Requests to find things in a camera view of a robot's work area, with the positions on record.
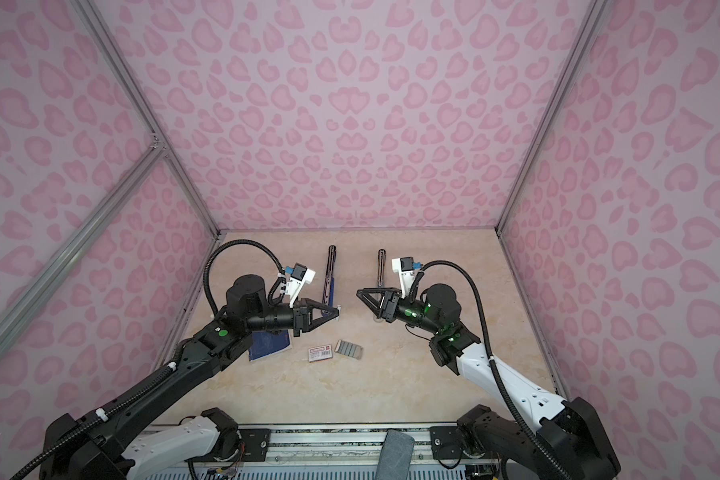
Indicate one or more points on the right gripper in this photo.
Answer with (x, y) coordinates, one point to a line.
(392, 304)

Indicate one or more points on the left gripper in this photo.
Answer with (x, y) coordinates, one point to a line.
(303, 315)

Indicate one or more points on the staple tray with staples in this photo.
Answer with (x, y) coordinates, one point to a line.
(349, 349)

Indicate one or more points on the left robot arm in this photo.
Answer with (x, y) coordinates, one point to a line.
(156, 384)

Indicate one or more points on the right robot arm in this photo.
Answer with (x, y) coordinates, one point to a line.
(516, 390)

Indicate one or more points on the blue book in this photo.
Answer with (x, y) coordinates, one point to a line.
(266, 344)

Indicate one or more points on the grey foam block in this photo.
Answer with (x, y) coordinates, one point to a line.
(395, 456)

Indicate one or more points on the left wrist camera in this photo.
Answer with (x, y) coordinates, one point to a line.
(297, 277)

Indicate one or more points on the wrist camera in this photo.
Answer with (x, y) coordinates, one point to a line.
(297, 277)
(406, 268)

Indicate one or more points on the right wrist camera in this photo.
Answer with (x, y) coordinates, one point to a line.
(406, 268)

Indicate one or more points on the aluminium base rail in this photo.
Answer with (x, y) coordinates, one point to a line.
(215, 437)

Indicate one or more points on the left aluminium frame beam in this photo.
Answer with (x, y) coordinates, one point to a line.
(16, 318)

